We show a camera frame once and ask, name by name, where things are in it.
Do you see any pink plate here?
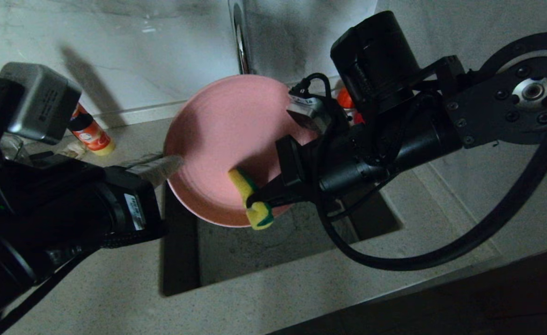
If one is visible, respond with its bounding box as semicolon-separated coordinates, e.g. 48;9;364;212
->
164;74;320;228

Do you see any orange-red tomato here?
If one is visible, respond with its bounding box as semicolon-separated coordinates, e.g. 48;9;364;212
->
338;87;355;110

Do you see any black right camera cable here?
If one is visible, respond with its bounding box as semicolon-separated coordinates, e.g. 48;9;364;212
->
291;73;333;101

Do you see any orange detergent bottle yellow cap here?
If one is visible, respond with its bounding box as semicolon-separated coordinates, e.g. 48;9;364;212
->
68;103;115;157

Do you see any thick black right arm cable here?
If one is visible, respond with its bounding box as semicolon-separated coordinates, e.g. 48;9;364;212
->
317;70;547;272

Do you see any chrome faucet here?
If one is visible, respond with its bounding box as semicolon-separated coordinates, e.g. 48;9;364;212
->
230;0;255;75

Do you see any crumpled beige tissue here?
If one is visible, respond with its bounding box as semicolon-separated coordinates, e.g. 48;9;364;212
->
57;141;88;160

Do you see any stainless steel sink basin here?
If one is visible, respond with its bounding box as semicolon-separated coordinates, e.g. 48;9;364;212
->
161;177;402;297

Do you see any clear glass measuring cup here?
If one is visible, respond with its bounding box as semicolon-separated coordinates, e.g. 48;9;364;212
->
0;134;29;163

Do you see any green and yellow sponge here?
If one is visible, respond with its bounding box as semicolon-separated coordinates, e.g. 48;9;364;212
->
228;167;275;231

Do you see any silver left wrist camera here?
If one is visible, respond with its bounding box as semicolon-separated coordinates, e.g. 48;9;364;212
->
0;62;82;145

